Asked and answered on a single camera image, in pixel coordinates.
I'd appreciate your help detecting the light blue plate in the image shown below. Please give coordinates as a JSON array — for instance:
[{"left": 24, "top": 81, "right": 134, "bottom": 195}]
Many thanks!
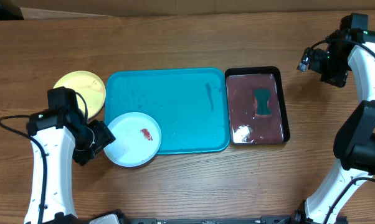
[{"left": 104, "top": 112, "right": 161, "bottom": 167}]

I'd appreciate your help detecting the yellow plate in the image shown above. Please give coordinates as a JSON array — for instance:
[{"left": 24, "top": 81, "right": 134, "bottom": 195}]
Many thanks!
[{"left": 54, "top": 70, "right": 106, "bottom": 119}]

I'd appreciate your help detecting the green sponge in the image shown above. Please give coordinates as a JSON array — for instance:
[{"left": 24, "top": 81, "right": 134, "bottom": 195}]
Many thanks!
[{"left": 254, "top": 88, "right": 272, "bottom": 117}]

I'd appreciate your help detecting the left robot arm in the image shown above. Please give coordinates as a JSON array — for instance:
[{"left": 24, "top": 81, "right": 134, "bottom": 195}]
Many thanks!
[{"left": 24, "top": 86, "right": 115, "bottom": 223}]

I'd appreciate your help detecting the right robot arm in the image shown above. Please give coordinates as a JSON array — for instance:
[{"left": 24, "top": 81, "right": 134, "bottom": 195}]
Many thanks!
[{"left": 283, "top": 13, "right": 375, "bottom": 223}]

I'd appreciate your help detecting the teal plastic tray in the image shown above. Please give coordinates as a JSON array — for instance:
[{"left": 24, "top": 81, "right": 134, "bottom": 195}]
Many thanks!
[{"left": 105, "top": 68, "right": 230, "bottom": 155}]

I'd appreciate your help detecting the black water tray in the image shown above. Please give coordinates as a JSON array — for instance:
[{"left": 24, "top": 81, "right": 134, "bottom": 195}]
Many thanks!
[{"left": 225, "top": 66, "right": 290, "bottom": 145}]

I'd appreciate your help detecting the dark object top-left corner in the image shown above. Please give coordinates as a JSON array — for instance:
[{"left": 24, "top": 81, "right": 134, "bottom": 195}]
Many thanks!
[{"left": 0, "top": 0, "right": 24, "bottom": 21}]

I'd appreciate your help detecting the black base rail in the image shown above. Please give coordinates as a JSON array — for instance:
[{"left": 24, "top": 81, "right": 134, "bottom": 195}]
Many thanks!
[{"left": 71, "top": 210, "right": 349, "bottom": 224}]

